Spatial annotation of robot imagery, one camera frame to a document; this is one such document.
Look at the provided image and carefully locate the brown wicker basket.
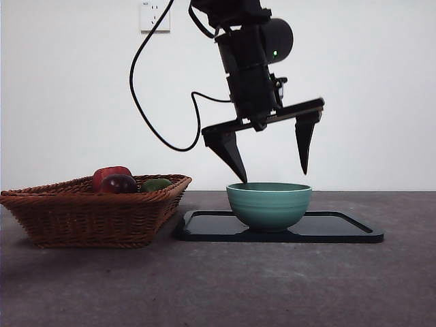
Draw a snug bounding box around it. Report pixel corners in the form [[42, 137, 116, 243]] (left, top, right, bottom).
[[0, 174, 193, 249]]

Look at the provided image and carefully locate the red bell pepper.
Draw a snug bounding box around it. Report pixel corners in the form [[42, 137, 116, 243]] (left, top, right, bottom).
[[92, 166, 134, 192]]

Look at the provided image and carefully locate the green avocado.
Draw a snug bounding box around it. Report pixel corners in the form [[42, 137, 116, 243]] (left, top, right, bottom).
[[140, 178, 174, 193]]

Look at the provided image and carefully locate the teal ribbed bowl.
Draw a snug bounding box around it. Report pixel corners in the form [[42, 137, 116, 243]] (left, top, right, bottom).
[[225, 182, 313, 233]]

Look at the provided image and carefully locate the dark purple round fruit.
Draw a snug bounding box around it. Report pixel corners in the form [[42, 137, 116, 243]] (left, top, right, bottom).
[[99, 174, 138, 194]]

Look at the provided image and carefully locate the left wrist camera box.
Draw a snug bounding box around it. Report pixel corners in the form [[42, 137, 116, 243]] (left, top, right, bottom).
[[269, 75, 287, 107]]

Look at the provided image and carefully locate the black rectangular tray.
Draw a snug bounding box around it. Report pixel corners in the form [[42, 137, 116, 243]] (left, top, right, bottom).
[[175, 210, 385, 244]]

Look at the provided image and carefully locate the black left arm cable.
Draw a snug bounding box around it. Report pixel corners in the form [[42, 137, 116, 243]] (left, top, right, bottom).
[[129, 0, 236, 153]]

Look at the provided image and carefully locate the white wall socket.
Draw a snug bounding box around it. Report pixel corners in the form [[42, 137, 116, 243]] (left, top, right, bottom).
[[140, 0, 171, 34]]

